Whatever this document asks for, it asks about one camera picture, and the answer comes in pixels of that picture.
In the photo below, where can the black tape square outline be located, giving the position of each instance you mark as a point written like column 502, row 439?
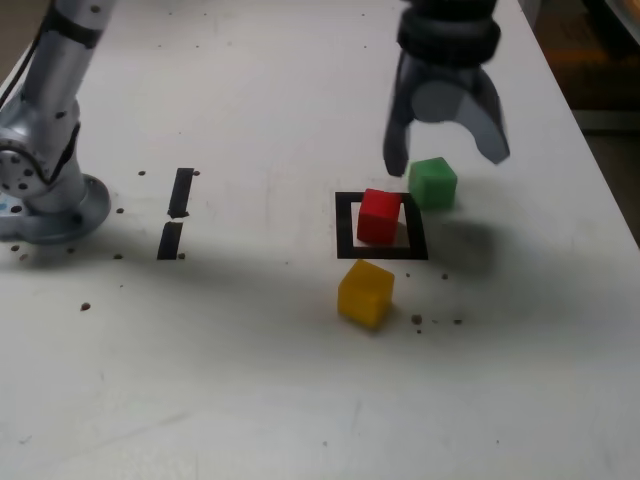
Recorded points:
column 345, row 225

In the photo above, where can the red cube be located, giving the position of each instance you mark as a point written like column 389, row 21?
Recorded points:
column 377, row 220

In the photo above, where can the black tape strip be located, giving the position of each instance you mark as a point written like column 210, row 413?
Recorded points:
column 180, row 192

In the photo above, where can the yellow cube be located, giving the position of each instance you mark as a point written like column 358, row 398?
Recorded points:
column 365, row 295

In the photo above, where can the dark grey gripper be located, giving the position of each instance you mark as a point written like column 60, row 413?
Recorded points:
column 445, row 74

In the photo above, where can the green cube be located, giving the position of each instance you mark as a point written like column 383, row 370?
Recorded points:
column 432, row 185

